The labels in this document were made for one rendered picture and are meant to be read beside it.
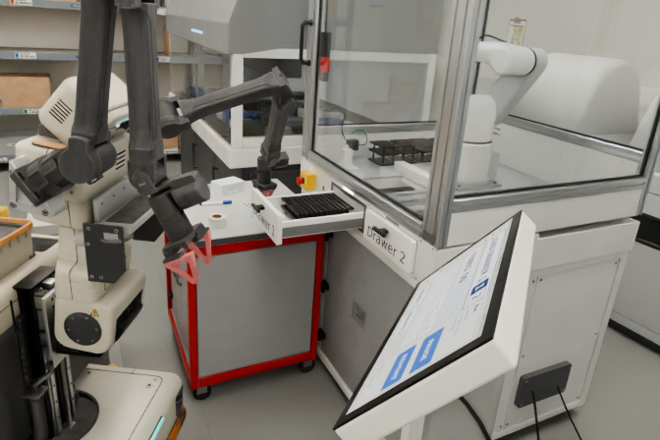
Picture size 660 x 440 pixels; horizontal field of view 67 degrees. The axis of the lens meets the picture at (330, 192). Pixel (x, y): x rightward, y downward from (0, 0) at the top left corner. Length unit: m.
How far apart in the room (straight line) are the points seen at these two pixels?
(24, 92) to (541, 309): 4.72
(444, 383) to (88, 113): 0.84
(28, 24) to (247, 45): 3.59
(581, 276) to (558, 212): 0.36
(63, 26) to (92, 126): 4.69
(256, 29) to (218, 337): 1.40
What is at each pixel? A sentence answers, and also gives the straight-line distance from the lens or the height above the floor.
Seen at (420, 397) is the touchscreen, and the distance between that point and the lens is 0.75.
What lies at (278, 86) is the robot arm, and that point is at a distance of 1.59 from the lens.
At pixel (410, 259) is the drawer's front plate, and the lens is 1.59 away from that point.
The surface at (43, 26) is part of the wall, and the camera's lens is 5.81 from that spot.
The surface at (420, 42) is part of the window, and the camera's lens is 1.55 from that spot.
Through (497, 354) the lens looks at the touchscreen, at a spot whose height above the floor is 1.18.
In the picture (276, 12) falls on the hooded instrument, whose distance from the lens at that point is 2.54.
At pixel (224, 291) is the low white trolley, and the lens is 2.04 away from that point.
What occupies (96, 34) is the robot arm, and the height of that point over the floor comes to 1.50.
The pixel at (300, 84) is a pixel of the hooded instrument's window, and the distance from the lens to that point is 2.64.
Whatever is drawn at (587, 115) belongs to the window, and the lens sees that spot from 1.79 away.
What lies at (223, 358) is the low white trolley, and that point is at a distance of 2.22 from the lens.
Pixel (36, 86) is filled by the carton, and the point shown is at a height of 0.77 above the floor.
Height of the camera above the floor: 1.56
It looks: 19 degrees down
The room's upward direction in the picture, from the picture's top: 4 degrees clockwise
